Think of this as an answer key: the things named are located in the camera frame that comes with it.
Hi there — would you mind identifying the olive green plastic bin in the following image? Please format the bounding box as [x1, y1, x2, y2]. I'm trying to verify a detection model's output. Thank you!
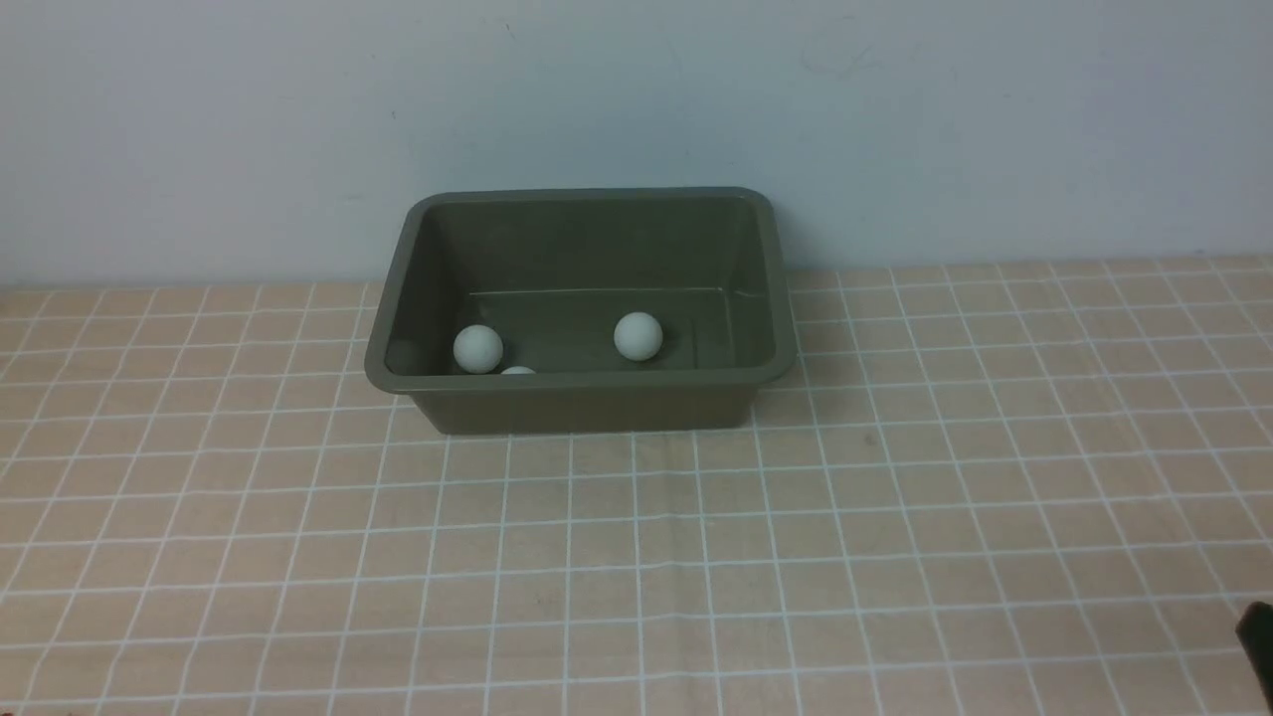
[364, 187, 799, 436]

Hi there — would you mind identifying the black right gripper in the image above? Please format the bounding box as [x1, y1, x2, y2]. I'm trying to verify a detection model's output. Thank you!
[1235, 600, 1273, 707]

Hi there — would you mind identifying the checkered beige tablecloth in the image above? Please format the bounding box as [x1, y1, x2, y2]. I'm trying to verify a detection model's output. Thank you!
[1, 257, 1272, 715]

